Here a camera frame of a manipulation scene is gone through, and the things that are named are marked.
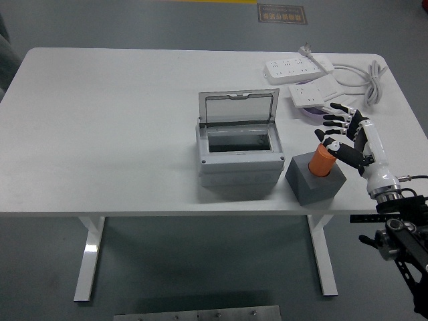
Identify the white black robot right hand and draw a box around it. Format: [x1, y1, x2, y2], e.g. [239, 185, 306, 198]
[314, 102, 401, 197]

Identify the orange cylindrical battery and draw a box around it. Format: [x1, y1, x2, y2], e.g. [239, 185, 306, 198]
[307, 142, 336, 177]

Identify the transparent box lid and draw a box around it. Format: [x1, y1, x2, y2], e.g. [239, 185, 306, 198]
[197, 88, 280, 128]

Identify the grey plastic junction box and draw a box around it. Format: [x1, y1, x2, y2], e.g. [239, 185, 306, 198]
[195, 122, 286, 188]

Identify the black perforated bar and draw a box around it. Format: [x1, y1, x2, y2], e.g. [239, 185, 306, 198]
[350, 213, 428, 224]

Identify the grey holder block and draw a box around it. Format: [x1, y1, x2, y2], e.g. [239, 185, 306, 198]
[284, 150, 347, 206]

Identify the white table leg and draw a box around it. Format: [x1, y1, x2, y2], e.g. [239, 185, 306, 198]
[306, 215, 338, 297]
[73, 216, 107, 303]

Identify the white power strip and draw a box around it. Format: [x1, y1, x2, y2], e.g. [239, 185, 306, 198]
[261, 56, 335, 86]

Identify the brown floor sign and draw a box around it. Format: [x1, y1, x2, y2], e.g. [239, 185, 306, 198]
[256, 3, 308, 25]

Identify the grey metal plate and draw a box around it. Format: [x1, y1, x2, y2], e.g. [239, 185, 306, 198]
[113, 304, 282, 321]

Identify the white wall socket panel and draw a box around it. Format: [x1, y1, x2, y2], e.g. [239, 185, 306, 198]
[288, 82, 326, 108]

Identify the white power cord with plug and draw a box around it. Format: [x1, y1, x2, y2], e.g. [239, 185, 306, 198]
[298, 42, 389, 108]

